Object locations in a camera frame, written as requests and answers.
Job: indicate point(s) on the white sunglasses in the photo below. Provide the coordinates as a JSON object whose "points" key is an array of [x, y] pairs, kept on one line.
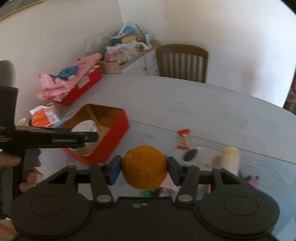
{"points": [[190, 156]]}

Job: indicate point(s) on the red open tin box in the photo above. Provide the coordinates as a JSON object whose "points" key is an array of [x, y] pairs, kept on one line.
{"points": [[108, 122]]}

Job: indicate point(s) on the pink plastic bag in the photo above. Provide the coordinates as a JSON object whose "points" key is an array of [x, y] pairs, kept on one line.
{"points": [[72, 82]]}

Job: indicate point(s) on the red flat box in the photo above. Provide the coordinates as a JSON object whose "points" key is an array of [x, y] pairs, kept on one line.
{"points": [[89, 80]]}

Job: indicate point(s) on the yellow blue container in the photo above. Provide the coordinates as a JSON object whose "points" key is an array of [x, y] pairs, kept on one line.
{"points": [[126, 36]]}

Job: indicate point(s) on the person's left hand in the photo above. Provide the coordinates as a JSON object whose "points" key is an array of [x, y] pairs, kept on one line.
{"points": [[32, 178]]}

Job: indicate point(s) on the white yellow bottle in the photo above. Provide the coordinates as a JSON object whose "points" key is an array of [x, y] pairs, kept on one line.
{"points": [[229, 159]]}

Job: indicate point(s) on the red candy wrapper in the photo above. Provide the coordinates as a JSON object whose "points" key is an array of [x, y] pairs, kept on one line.
{"points": [[183, 142]]}

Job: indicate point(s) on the wooden chair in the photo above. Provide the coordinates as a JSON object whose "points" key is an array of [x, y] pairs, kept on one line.
{"points": [[180, 61]]}

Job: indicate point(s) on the orange fruit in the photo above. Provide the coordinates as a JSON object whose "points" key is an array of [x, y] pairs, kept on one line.
{"points": [[144, 168]]}

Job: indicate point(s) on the blue cloth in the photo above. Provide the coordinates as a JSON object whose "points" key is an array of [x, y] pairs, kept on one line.
{"points": [[68, 72]]}

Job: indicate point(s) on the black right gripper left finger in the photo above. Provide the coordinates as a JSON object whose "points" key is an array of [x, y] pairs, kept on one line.
{"points": [[63, 186]]}

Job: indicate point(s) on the glass bowl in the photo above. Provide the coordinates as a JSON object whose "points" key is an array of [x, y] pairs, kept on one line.
{"points": [[96, 43]]}

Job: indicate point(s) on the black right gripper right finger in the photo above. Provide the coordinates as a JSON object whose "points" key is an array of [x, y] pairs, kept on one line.
{"points": [[188, 178]]}

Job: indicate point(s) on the wooden tray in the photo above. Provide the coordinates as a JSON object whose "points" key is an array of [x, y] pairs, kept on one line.
{"points": [[109, 67]]}

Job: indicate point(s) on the round silver lid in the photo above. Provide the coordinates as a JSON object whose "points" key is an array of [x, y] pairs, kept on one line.
{"points": [[86, 136]]}

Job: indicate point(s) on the clear plastic bag of items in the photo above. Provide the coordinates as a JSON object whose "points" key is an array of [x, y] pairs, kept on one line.
{"points": [[121, 53]]}

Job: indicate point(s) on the white sideboard cabinet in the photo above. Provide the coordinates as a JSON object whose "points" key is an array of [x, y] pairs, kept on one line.
{"points": [[145, 63]]}

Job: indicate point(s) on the orange white packet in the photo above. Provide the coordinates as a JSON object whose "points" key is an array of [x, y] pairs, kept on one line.
{"points": [[45, 116]]}

